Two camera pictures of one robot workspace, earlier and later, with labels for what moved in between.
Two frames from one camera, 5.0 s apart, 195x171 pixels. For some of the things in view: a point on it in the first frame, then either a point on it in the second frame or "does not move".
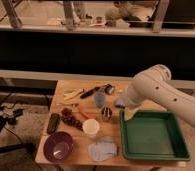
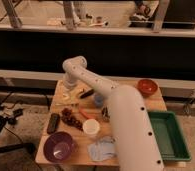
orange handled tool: x=86 y=114 does not move
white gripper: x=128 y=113 to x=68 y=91
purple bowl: x=58 y=146 does not move
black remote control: x=53 y=123 does not move
